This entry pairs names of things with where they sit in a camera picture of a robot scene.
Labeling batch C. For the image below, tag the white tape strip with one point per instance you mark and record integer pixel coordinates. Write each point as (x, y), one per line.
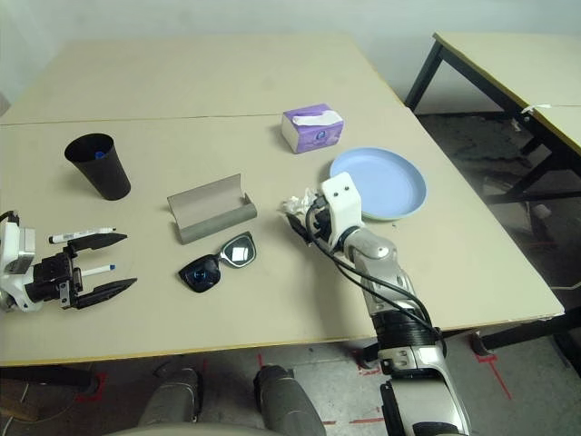
(538, 107)

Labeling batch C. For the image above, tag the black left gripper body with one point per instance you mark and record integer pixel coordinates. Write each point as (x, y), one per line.
(54, 281)

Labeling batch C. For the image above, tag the black plastic cup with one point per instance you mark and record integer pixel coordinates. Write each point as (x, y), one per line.
(111, 181)

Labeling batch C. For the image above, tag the grey robot torso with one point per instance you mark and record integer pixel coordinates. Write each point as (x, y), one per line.
(181, 430)

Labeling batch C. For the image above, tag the beige side table black legs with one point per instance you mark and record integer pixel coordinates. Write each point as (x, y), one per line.
(563, 125)
(499, 63)

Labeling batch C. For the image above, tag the grey robot foot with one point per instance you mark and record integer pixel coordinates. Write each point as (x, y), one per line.
(174, 399)
(286, 399)

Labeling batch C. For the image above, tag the black table base bar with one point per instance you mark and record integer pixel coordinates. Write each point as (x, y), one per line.
(45, 374)
(522, 331)

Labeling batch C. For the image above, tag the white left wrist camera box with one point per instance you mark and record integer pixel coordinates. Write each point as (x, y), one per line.
(13, 254)

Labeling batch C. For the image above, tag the blue pen cap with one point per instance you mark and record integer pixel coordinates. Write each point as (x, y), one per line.
(100, 155)

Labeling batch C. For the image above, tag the grey glasses case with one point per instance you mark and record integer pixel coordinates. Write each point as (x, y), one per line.
(213, 227)

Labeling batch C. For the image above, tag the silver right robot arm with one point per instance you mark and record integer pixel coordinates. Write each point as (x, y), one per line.
(377, 254)

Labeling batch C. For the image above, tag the black sunglasses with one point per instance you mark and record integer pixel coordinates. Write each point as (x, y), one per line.
(199, 277)

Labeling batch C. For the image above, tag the white marker blue cap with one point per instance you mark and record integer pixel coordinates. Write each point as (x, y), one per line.
(97, 270)

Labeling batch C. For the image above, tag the purple tissue box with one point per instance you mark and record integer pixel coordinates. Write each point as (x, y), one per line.
(313, 138)

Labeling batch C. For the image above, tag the grey right robot foot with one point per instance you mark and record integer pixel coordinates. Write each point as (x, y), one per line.
(286, 399)

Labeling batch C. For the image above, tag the blue plate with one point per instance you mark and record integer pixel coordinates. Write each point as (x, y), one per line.
(390, 181)

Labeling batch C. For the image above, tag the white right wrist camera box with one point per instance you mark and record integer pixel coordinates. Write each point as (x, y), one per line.
(340, 200)

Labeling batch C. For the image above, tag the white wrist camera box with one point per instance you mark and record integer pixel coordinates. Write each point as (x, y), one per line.
(340, 200)
(13, 254)

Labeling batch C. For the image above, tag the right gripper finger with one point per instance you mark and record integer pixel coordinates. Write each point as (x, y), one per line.
(299, 230)

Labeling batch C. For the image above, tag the white marker black cap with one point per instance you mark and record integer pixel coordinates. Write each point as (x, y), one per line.
(77, 235)

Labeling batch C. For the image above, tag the grey left robot foot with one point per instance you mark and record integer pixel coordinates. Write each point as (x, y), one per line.
(174, 399)

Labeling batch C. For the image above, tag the wooden plank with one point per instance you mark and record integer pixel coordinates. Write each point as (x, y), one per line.
(18, 411)

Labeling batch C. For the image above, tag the white tissue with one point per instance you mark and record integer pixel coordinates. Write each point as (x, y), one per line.
(295, 204)

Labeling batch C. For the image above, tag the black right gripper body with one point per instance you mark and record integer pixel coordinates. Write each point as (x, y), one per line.
(321, 222)

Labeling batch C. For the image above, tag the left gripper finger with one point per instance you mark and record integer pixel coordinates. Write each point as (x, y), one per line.
(97, 241)
(104, 294)

